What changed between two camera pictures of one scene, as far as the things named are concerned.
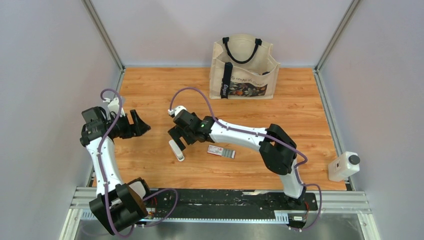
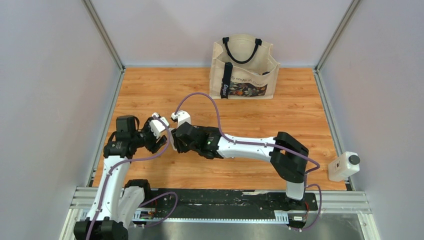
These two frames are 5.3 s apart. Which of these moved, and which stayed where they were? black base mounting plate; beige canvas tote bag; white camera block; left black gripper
Moved: left black gripper
Stayed: white camera block; beige canvas tote bag; black base mounting plate
